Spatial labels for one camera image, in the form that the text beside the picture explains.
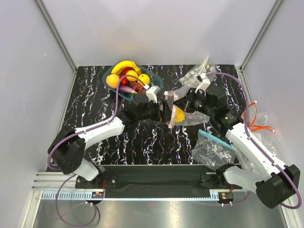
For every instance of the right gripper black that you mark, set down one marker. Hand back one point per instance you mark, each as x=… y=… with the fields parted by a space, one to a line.
x=187 y=100

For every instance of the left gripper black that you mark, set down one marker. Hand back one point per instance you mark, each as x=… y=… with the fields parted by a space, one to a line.
x=166 y=112

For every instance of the pink zip top bag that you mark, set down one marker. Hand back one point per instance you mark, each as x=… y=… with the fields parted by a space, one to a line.
x=191 y=119

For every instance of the purple grape bunch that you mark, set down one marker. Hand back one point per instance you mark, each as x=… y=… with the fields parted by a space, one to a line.
x=138 y=87

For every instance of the orange peach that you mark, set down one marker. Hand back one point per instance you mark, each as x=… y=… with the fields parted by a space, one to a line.
x=112 y=80

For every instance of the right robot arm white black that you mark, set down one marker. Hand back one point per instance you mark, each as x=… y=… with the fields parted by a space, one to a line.
x=274 y=183

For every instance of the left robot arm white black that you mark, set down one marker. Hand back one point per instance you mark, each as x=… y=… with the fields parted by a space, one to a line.
x=67 y=151

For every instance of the clear bag with white pieces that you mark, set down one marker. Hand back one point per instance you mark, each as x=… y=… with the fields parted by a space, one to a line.
x=196 y=75

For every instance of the blue zip top bag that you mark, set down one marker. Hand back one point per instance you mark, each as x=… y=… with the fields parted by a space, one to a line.
x=212 y=152

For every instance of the orange zip top bag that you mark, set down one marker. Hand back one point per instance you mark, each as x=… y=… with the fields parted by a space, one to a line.
x=258 y=124

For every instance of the teal plastic fruit tray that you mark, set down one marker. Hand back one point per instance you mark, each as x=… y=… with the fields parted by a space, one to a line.
x=155 y=80

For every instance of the orange fruit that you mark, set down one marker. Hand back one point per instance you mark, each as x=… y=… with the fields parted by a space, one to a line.
x=144 y=79

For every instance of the red pepper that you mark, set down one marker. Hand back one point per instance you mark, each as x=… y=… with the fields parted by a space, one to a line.
x=125 y=81

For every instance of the yellow banana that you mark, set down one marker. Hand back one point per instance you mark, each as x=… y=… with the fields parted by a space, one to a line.
x=119 y=67

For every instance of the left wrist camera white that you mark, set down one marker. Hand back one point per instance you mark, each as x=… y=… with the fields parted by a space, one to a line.
x=152 y=92

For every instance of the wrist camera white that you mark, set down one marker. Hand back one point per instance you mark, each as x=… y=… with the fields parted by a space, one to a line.
x=152 y=92
x=203 y=85

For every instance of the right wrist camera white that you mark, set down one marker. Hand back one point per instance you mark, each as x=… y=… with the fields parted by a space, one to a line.
x=203 y=85

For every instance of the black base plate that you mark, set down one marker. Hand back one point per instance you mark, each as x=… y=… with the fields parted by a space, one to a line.
x=162 y=179

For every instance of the white cable duct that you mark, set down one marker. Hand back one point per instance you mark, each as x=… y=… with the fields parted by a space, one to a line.
x=205 y=195

